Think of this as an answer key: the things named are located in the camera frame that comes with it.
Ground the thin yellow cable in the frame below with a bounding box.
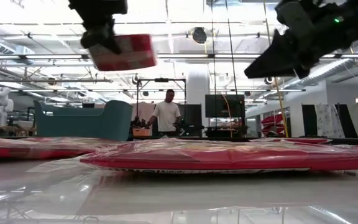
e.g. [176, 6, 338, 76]
[221, 93, 233, 138]

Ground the black monitor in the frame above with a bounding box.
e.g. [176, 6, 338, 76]
[204, 94, 246, 119]

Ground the black looped power cable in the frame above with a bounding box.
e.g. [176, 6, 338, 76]
[224, 0, 239, 97]

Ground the white humanoid robot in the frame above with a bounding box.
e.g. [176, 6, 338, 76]
[0, 86, 14, 128]

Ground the dark equipment table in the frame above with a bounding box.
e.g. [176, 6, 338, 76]
[205, 119, 248, 138]

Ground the black frame stand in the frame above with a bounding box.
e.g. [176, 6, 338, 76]
[136, 77, 188, 138]

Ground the silver ceiling duct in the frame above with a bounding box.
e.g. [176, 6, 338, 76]
[286, 35, 358, 90]

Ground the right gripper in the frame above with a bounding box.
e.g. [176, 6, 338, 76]
[244, 0, 354, 79]

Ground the person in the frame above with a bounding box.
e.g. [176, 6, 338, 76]
[147, 89, 182, 138]

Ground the teal plastic basket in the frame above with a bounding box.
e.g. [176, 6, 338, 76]
[33, 99, 134, 141]

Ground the black upright panel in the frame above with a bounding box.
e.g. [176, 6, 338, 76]
[335, 104, 358, 139]
[301, 104, 318, 137]

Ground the wooden work table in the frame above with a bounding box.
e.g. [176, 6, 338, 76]
[0, 124, 37, 137]

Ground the orange box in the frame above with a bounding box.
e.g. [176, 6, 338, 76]
[132, 128, 151, 137]

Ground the thin black hanging cable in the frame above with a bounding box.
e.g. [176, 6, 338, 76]
[210, 0, 216, 128]

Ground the long ceiling light strip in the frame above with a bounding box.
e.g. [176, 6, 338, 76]
[0, 53, 358, 60]
[0, 88, 306, 93]

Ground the white floral cloth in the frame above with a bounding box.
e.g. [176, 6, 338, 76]
[314, 103, 346, 139]

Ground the red popcorn bag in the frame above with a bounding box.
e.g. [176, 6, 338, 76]
[79, 138, 358, 174]
[0, 136, 122, 160]
[88, 33, 158, 72]
[249, 138, 334, 145]

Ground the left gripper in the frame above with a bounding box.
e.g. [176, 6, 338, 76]
[68, 0, 129, 55]

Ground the yellow hanging power cable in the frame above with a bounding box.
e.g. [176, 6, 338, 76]
[272, 76, 290, 138]

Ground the black ceiling cable reel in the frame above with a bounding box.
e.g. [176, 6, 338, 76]
[191, 27, 208, 45]

